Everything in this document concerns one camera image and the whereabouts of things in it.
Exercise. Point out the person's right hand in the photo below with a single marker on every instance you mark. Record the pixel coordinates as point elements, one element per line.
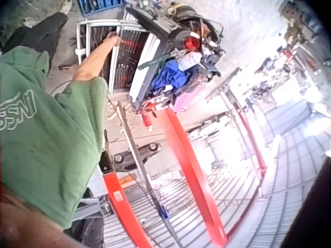
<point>114,40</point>

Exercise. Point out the person's right fingers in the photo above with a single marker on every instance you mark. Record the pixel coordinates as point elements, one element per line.
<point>111,35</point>

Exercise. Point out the open drawer with wrenches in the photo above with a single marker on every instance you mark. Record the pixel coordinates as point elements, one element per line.
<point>95,34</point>

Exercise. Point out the blue plastic crate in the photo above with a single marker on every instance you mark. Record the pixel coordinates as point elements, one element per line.
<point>99,5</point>

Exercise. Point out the white tool cart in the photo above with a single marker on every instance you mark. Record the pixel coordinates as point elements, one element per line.
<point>152,51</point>

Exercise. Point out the person's legs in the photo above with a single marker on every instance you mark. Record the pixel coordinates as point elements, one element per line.
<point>42,31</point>

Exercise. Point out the blue cloth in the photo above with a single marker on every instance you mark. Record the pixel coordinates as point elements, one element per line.
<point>169,75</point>

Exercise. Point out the red spray can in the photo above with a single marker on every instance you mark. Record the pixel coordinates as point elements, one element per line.
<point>146,121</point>

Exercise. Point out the dark car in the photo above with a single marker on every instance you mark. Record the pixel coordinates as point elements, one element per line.
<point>134,156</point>

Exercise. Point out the grey metal pole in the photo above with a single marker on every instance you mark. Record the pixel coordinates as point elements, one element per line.
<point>144,175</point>

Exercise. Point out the cluttered workbench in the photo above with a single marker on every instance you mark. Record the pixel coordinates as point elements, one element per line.
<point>289,67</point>

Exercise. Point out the red car lift post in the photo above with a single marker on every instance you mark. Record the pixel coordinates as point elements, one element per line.
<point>124,206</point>
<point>252,139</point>
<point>192,175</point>

